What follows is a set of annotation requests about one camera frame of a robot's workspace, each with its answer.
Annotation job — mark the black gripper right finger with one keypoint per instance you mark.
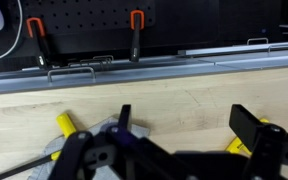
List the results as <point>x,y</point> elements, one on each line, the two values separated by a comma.
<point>245,125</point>

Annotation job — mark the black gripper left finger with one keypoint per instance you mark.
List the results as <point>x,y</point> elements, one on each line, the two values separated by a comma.
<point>125,116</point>

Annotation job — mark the yellow T-handle hex key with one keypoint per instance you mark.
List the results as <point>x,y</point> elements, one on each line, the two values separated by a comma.
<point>67,127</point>
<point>236,146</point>

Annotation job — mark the grey cloth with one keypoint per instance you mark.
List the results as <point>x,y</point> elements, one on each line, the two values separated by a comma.
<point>110,125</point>

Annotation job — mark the orange black clamp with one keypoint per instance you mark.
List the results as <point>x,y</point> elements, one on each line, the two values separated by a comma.
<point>37,35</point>
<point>137,23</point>

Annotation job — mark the black pegboard panel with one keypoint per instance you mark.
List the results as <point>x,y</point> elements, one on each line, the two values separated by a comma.
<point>85,28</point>

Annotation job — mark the grey drawer cabinet front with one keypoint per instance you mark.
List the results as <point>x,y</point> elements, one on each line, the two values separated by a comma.
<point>254,55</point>

